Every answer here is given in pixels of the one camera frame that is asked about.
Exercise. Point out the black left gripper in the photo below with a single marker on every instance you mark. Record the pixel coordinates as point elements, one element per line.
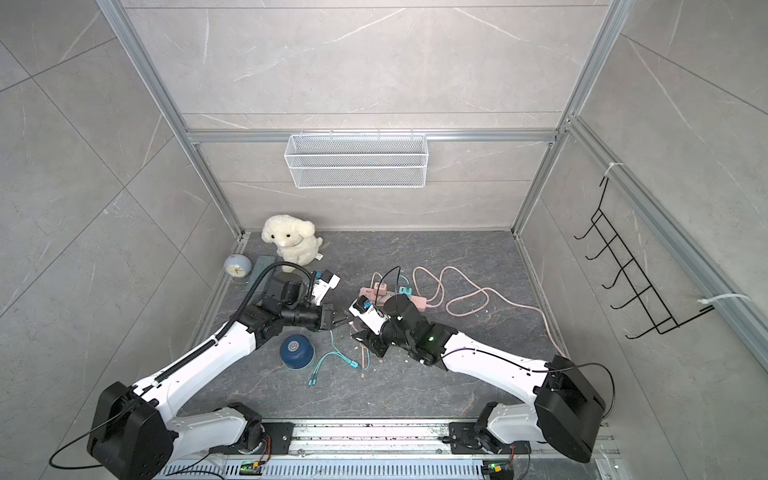
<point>325,317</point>

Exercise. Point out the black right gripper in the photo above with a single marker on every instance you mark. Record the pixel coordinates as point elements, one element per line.
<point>372,340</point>

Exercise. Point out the blue meat grinder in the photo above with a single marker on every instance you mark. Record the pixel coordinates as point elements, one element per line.
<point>296,352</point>

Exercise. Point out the pink power strip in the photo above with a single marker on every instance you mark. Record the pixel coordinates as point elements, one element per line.
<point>468,297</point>

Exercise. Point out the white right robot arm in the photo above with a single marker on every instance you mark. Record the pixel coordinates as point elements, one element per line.
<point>557,405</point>

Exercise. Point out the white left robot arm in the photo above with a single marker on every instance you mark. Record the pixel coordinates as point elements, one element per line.
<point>136,429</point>

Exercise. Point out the white plush dog toy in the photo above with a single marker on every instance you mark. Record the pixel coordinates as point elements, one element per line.
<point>295,239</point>

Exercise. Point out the grey blue sponge block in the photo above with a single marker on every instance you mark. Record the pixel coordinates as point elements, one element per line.
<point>260,263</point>

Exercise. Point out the small globe ball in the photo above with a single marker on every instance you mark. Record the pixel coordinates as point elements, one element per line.
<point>238,266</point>

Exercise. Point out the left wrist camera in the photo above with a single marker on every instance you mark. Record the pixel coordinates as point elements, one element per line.
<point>323,283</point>

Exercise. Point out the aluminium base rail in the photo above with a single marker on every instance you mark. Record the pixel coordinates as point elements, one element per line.
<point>394,449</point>

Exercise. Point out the white wire mesh basket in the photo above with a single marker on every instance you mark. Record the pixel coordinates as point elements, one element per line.
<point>377,160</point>

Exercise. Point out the black wire hook rack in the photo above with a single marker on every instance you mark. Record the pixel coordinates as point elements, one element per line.
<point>629,272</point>

